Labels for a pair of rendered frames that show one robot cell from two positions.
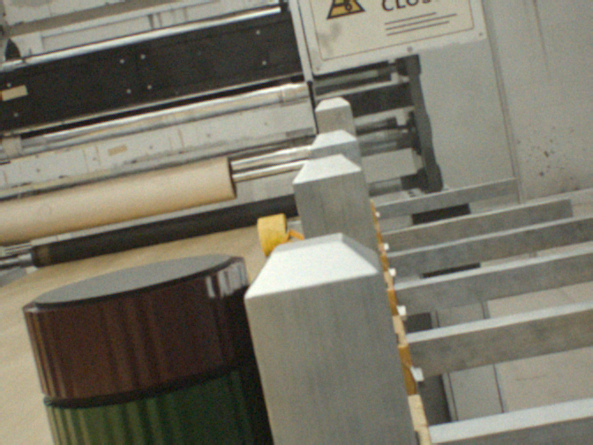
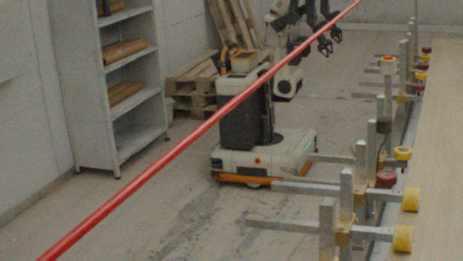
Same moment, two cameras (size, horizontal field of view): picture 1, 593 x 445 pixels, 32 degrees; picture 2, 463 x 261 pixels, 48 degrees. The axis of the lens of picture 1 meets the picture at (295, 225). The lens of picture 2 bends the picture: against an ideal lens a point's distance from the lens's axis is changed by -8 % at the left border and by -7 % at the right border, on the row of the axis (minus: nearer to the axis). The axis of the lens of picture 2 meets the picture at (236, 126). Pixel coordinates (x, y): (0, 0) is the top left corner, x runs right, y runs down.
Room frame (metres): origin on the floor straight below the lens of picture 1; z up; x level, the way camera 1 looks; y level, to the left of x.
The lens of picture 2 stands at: (2.22, 0.13, 1.81)
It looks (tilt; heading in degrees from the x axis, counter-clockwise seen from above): 20 degrees down; 199
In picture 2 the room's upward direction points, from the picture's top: 5 degrees counter-clockwise
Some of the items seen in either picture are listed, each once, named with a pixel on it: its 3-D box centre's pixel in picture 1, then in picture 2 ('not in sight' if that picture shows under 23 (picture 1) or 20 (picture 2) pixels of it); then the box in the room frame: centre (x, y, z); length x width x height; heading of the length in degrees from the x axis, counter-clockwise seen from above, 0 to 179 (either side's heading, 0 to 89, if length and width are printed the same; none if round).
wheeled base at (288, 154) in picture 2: not in sight; (265, 154); (-1.52, -0.94, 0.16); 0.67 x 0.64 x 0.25; 86
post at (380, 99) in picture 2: not in sight; (380, 148); (0.02, 0.02, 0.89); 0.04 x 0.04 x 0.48; 86
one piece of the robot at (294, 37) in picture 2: not in sight; (297, 46); (-1.50, -0.65, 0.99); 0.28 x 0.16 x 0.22; 176
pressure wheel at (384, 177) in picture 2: not in sight; (386, 186); (0.31, 0.06, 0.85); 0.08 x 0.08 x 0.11
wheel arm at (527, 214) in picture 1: (449, 230); not in sight; (1.55, -0.23, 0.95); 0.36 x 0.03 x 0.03; 86
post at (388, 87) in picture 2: not in sight; (388, 119); (-0.24, 0.04, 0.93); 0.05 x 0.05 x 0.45; 86
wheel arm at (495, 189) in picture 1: (393, 208); not in sight; (2.05, -0.20, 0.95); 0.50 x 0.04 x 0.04; 86
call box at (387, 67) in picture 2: not in sight; (388, 66); (-0.24, 0.04, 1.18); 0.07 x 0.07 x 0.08; 86
